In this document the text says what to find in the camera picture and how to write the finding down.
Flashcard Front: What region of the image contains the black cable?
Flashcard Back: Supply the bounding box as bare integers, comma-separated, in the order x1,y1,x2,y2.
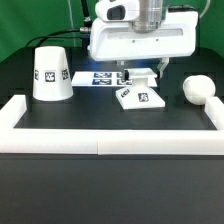
25,0,94,48

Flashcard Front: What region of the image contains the grey thin cable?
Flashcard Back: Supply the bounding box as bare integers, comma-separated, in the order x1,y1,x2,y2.
67,0,78,48

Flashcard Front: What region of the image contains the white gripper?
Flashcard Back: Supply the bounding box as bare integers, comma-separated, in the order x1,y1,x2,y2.
90,0,197,81

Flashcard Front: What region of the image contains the white lamp base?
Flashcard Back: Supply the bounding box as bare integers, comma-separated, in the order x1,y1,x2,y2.
116,68,165,110

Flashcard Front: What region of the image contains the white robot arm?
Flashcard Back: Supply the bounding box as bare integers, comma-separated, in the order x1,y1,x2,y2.
90,0,198,72

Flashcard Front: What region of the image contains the white lamp shade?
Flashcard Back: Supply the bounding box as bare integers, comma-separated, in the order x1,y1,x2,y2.
33,46,73,101

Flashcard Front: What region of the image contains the white U-shaped frame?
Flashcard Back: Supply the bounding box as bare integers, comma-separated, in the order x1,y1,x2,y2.
0,95,224,155

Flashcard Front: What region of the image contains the white marker sheet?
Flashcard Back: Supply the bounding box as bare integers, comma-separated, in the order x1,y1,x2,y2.
72,69,157,87

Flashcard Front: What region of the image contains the white lamp bulb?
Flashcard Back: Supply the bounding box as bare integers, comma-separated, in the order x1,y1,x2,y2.
183,75,216,105

